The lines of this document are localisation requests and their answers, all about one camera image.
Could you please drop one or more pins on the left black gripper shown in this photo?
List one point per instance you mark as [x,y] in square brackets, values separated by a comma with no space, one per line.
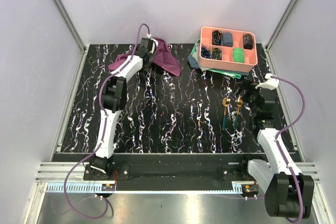
[150,54]

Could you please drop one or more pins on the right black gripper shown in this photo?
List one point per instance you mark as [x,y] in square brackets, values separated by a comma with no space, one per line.
[249,86]

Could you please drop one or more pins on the gold fork teal handle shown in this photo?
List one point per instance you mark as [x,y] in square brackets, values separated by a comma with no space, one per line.
[239,106]

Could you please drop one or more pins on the gold spoon teal handle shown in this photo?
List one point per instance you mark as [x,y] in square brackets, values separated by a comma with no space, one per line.
[226,104]

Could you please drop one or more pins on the purple cloth napkin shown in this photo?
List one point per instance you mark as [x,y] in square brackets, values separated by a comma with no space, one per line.
[163,58]

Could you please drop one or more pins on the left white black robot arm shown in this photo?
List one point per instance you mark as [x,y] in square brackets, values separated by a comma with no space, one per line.
[112,100]

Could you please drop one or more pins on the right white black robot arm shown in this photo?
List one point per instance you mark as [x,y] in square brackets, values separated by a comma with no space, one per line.
[288,192]

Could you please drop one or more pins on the green rolled napkin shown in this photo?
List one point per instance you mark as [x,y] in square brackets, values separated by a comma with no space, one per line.
[238,55]

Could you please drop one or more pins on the blue rolled napkin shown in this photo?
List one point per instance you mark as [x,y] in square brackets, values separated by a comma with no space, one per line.
[227,39]

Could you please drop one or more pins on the dark patterned rolled napkin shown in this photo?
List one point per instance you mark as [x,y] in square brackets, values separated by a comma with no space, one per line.
[248,42]

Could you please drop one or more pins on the colourful band bundle middle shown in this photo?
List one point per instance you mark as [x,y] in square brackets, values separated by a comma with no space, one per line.
[216,54]

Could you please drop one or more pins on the colourful band bundle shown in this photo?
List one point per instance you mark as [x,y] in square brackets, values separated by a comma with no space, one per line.
[216,54]
[217,37]
[205,53]

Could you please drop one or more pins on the pink compartment tray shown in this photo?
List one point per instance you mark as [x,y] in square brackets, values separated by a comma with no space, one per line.
[226,63]

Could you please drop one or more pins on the stack of folded cloths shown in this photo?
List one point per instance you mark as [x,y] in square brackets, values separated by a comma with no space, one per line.
[194,62]

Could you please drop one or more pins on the colourful band bundle left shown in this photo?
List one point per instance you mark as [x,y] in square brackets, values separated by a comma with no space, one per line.
[205,53]

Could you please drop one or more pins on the colourful band bundle top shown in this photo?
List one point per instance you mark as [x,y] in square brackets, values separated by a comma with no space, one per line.
[217,37]

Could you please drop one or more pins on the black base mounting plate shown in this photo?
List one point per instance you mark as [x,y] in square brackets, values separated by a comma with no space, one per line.
[132,166]

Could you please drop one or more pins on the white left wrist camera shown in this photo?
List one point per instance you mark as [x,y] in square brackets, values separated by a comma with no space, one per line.
[152,43]

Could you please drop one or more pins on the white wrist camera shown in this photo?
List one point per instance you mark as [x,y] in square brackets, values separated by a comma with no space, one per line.
[271,82]
[152,43]

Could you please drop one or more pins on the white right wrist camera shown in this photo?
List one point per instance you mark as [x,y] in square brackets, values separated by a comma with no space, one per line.
[271,82]

